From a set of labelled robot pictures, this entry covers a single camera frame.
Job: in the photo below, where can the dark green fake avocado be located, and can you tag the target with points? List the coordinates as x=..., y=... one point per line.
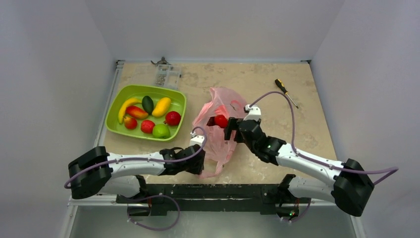
x=148, y=104

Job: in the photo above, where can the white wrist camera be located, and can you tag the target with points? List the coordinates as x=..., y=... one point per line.
x=197, y=139
x=252, y=112

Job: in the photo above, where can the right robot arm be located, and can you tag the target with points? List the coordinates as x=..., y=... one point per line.
x=344, y=183

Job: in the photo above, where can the green fake apple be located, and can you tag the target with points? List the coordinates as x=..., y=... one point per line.
x=161, y=131

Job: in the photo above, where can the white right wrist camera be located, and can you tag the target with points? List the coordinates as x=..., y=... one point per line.
x=252, y=112

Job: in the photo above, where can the pink plastic bag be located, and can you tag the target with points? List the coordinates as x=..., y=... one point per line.
x=228, y=103

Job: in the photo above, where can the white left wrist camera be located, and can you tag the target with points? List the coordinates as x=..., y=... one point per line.
x=197, y=139

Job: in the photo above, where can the red round fake fruit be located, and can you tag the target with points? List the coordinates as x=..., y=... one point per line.
x=147, y=126

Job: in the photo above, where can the dark maroon fake fruit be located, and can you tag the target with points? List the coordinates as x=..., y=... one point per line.
x=210, y=122

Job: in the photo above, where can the dark metal clamp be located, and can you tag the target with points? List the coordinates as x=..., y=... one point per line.
x=162, y=61

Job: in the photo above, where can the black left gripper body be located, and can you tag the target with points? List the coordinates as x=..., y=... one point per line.
x=194, y=169

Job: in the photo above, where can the clear plastic screw box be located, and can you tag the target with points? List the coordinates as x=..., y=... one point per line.
x=161, y=75

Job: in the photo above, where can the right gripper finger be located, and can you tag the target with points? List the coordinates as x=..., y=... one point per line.
x=233, y=135
x=233, y=124

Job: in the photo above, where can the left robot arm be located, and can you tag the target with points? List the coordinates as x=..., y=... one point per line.
x=99, y=171

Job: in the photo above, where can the shiny red fake apple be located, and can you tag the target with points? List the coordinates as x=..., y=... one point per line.
x=221, y=121

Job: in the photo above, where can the yellow fake mango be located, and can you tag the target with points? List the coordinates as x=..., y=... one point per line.
x=161, y=107

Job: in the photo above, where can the red orange fake mango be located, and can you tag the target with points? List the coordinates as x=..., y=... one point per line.
x=136, y=112

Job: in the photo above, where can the red fake pomegranate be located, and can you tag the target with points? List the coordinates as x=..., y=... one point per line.
x=173, y=118

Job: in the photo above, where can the yellow fake banana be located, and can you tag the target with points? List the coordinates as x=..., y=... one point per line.
x=122, y=110

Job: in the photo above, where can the aluminium frame rail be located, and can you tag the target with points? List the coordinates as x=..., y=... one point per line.
x=71, y=210

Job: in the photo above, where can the black yellow screwdriver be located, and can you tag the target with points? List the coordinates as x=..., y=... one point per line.
x=283, y=89

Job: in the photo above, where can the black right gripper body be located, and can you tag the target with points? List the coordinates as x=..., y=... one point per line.
x=234, y=128

